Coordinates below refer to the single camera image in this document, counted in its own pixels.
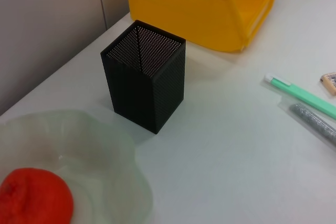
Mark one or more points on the mint green pen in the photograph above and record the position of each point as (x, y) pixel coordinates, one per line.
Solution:
(304, 95)

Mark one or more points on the red fruit-shaped toy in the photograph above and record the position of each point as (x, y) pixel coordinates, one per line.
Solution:
(34, 197)

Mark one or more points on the black mesh pen holder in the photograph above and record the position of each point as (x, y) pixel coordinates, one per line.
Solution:
(136, 95)

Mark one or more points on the clear wavy glass fruit plate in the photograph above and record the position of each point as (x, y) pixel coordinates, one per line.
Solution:
(105, 155)

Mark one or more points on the grey glitter pen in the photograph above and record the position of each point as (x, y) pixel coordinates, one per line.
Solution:
(315, 121)

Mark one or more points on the beige eraser with barcode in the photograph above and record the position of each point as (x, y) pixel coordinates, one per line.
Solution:
(329, 82)

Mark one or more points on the yellow plastic storage bin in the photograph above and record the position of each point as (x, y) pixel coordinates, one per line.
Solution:
(199, 9)

